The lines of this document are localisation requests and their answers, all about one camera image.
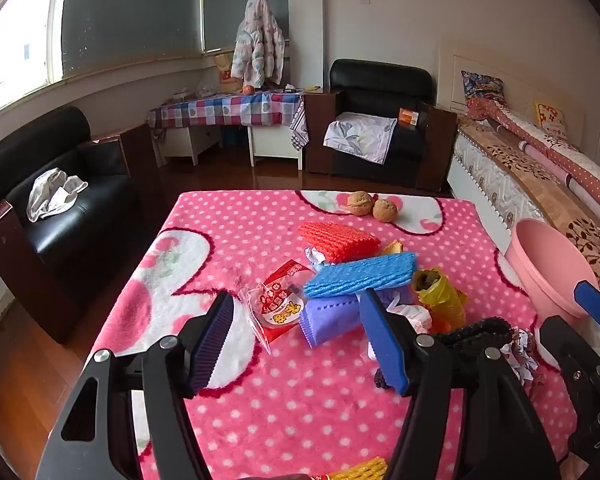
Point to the small white candy wrapper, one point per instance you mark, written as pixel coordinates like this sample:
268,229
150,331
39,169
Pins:
315,256

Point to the brown leaf pattern bedspread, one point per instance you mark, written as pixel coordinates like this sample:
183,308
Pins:
540,180

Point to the printed paper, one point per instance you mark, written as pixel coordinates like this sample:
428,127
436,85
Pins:
522,360

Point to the brown walnut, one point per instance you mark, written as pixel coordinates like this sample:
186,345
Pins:
385,210
358,203

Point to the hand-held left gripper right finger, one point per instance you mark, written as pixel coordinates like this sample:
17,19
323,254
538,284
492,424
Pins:
385,345

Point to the pink polka dot blanket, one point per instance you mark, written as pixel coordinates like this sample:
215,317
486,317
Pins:
280,410

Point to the pink plastic bin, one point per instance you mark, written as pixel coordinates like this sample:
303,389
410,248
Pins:
545,260

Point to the cartoon print pillow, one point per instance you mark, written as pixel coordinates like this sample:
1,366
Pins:
482,85

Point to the plaid tablecloth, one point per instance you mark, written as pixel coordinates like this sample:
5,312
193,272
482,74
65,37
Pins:
220,110

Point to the floral grey cloth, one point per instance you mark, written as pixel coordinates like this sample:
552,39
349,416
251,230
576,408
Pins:
360,135

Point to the yellow foam fruit net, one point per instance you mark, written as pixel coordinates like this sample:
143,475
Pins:
360,470

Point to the narrow grey roller blind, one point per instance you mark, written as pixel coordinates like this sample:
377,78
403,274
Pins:
230,15

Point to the red dotted folded quilt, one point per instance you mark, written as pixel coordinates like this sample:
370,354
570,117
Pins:
570,160

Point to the red foam fruit net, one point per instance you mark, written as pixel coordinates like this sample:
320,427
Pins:
335,240

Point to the grey patterned towel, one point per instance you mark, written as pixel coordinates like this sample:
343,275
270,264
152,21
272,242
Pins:
300,127

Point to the yellow flower pillow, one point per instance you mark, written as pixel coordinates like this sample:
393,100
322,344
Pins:
550,115

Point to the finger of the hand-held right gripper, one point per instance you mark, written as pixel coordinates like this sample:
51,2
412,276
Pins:
575,360
597,306

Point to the black armchair with floral cloth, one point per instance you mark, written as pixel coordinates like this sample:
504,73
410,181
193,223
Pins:
380,80

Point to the red white snack wrapper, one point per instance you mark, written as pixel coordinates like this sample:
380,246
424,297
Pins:
280,305

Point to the orange fruit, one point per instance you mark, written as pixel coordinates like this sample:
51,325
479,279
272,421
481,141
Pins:
248,89

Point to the clear plastic bag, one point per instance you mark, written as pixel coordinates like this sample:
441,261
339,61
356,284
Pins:
206,89

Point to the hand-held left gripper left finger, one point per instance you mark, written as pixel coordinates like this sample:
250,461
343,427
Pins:
210,350

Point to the yellow red paper bag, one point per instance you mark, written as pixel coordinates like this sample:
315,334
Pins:
226,72

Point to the orange box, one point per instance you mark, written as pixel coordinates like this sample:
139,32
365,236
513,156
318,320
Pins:
408,117

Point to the white bed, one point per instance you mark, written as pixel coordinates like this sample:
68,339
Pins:
485,180

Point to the purple foam fruit net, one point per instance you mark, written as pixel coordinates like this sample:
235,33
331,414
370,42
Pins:
325,317

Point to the orange peel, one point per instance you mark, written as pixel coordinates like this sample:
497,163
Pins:
393,248

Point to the white headboard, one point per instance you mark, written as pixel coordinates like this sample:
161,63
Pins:
520,75

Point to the white crumpled cloth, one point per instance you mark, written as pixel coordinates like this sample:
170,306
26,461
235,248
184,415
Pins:
55,195

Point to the wide grey roller blind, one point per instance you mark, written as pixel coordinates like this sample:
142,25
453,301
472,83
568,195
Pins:
130,10

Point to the blue foam fruit net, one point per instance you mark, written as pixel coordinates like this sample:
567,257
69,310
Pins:
360,275

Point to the white paper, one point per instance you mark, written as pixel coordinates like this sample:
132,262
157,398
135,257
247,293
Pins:
415,317

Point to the white drawer cabinet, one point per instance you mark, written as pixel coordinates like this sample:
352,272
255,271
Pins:
190,142

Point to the hanging patterned puffer jacket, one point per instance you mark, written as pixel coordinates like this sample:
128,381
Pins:
255,45

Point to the white desk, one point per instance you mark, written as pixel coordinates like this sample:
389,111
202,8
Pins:
275,142

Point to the yellow plastic bag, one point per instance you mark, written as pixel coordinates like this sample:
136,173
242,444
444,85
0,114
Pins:
442,300

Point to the black armchair with white cloth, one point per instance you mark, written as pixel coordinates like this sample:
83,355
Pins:
80,220

